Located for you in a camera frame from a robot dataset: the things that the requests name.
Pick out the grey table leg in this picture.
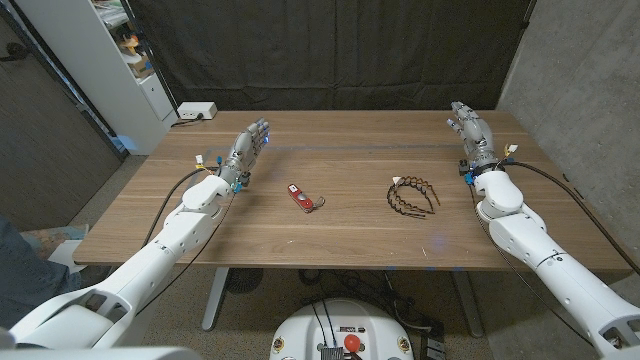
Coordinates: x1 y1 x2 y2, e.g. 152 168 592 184
449 271 485 339
201 267 231 332

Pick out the white robot torso base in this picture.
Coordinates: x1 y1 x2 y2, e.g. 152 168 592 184
269 298 415 360

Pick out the red pocket knife with keyring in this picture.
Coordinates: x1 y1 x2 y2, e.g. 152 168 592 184
287 183 327 214

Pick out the black curtain backdrop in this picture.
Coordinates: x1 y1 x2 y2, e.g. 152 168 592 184
127 0 536 112

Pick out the yellow toy figure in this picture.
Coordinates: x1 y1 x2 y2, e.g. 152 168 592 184
119 34 141 55

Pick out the black wavy toothed headband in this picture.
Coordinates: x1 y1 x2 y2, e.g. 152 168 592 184
386 175 442 220

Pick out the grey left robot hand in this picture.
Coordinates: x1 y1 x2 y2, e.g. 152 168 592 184
215 117 271 194

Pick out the white power socket box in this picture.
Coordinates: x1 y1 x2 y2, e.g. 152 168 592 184
177 101 219 121

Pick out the black door handle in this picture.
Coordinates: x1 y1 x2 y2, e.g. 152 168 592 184
0 42 30 62

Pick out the person in blue jeans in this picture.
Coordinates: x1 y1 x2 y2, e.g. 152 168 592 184
0 214 84 331

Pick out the cardboard box with blue tape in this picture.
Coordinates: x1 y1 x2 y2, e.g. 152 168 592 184
130 53 155 79

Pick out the black round fan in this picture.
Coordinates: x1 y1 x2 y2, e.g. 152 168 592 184
225 268 265 295

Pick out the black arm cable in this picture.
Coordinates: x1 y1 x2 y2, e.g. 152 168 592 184
502 159 640 276
141 166 221 250

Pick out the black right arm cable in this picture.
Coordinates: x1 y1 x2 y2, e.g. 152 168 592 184
502 159 640 276

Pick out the white shelf cabinet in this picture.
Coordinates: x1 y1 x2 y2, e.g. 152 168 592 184
14 0 179 156

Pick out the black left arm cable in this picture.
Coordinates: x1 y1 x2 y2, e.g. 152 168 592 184
141 166 221 250

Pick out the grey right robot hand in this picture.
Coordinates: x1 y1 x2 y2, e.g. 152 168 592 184
446 101 501 184

